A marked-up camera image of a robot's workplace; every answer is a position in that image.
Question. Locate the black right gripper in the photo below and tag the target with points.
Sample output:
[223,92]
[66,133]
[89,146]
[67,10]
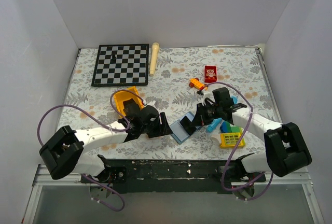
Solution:
[199,116]

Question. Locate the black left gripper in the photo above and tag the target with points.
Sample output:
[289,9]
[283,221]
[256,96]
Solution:
[164,129]

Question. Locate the black VIP card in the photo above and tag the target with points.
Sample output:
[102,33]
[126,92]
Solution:
[186,124]

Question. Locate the yellow plastic bin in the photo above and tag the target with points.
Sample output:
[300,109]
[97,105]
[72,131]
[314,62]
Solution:
[124,97]

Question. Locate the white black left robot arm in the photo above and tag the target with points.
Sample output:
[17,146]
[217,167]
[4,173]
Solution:
[67,150]

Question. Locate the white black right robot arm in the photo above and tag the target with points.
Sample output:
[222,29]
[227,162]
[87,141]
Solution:
[285,148]

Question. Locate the cyan plastic marker tube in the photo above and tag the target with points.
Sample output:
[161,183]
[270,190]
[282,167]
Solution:
[211,127]

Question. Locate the white curved toy piece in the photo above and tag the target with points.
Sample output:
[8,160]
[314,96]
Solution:
[216,137]

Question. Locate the blue toy brick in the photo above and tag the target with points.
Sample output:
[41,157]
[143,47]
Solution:
[225,127]

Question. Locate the green toy brick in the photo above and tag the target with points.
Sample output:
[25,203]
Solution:
[235,129]

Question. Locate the yellow toy window brick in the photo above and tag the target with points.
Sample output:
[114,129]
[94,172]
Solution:
[229,140]

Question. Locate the orange toy car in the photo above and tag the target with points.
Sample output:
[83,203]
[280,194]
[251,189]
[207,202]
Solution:
[196,83]

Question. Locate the floral patterned table mat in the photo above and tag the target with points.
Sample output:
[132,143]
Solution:
[241,68]

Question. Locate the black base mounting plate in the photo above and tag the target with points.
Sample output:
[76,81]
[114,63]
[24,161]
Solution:
[219,174]

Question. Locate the red owl toy block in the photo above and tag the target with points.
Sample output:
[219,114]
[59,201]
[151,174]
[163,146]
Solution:
[210,74]

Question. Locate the black white chessboard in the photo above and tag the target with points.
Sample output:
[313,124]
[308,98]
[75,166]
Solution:
[121,65]

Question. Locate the cream wooden pestle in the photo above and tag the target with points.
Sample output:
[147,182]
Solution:
[154,55]

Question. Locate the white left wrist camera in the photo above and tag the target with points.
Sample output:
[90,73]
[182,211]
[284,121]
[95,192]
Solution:
[151,103]

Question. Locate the aluminium frame rail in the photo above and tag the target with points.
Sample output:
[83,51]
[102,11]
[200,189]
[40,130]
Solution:
[43,178]

